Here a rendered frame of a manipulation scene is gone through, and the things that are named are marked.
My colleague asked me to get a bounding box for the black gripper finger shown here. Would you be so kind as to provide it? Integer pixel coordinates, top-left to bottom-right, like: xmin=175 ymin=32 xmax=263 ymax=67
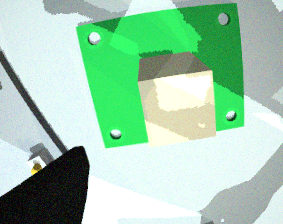
xmin=0 ymin=145 xmax=89 ymax=224

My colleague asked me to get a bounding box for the green board with corner holes and square handle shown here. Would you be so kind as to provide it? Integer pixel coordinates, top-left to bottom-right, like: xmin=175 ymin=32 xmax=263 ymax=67
xmin=76 ymin=3 xmax=243 ymax=149

